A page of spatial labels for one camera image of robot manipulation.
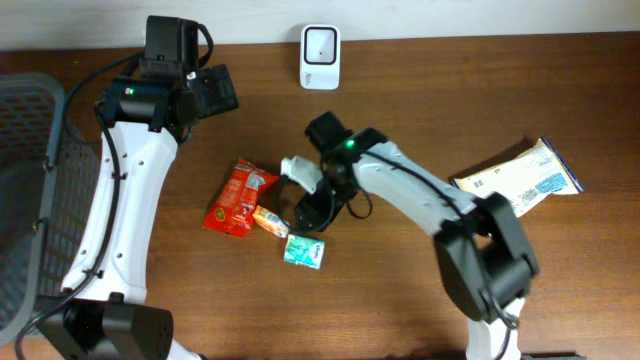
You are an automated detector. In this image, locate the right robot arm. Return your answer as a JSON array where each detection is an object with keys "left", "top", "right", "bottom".
[{"left": 281, "top": 112, "right": 540, "bottom": 359}]

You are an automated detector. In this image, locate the teal tissue pack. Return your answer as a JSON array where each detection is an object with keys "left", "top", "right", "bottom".
[{"left": 283, "top": 234, "right": 325, "bottom": 270}]

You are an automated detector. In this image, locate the red snack pouch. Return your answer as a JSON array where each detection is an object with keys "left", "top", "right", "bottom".
[{"left": 203, "top": 159, "right": 279, "bottom": 238}]

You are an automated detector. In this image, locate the grey plastic mesh basket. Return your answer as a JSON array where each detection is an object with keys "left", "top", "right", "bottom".
[{"left": 1, "top": 73, "right": 100, "bottom": 344}]

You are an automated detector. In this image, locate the cream snack bag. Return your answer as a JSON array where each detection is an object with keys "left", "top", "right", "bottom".
[{"left": 451, "top": 137, "right": 584, "bottom": 217}]

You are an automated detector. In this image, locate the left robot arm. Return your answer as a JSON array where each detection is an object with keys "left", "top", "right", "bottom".
[{"left": 30, "top": 15, "right": 238, "bottom": 359}]

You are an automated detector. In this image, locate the white barcode scanner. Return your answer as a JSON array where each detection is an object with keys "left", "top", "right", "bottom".
[{"left": 299, "top": 24, "right": 341, "bottom": 90}]

